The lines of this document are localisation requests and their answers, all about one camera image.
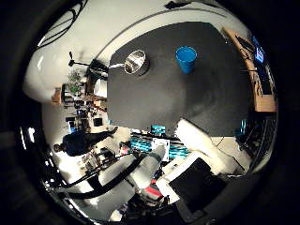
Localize blue plastic cup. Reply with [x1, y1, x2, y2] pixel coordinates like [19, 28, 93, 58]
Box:
[174, 45, 199, 75]

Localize teal patterned box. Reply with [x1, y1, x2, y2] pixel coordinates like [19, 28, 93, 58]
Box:
[129, 124, 191, 160]

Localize wooden desk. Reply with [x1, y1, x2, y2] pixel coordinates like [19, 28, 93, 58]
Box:
[222, 27, 278, 113]

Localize person in dark clothes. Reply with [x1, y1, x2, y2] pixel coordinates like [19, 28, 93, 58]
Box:
[52, 126, 120, 158]

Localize laptop with blue screen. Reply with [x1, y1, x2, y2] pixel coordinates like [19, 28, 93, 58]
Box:
[251, 36, 266, 65]

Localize wooden shelf with items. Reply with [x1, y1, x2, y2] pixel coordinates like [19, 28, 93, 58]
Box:
[51, 73, 107, 111]

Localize green potted plant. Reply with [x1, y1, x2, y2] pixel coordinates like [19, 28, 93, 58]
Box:
[67, 69, 83, 96]

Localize black tripod stand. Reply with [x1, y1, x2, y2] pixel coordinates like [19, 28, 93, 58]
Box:
[67, 51, 109, 73]

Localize black cable along robot arm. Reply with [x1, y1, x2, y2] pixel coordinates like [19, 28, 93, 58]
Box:
[50, 153, 148, 201]

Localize black overhead cable loop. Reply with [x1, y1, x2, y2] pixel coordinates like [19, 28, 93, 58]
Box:
[37, 0, 89, 50]

